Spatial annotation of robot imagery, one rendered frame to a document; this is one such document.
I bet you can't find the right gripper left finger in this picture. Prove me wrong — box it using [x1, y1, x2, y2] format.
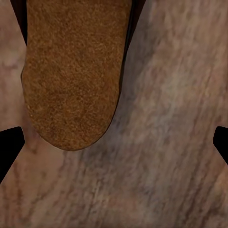
[0, 126, 25, 183]

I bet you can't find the sandal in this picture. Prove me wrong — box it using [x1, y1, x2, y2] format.
[10, 0, 145, 151]

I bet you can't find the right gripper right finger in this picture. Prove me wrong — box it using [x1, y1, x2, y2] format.
[213, 126, 228, 165]

